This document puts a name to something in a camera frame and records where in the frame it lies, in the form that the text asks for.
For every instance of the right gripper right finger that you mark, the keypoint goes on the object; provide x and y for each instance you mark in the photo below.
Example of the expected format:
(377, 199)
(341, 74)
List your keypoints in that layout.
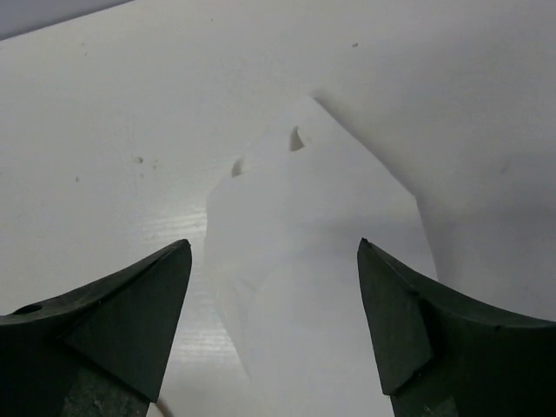
(442, 353)

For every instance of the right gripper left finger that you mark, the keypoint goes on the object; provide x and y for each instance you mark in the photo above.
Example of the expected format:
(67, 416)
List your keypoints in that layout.
(98, 350)

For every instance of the white bra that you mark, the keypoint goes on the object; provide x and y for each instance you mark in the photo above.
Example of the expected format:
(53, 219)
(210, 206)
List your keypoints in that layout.
(283, 231)

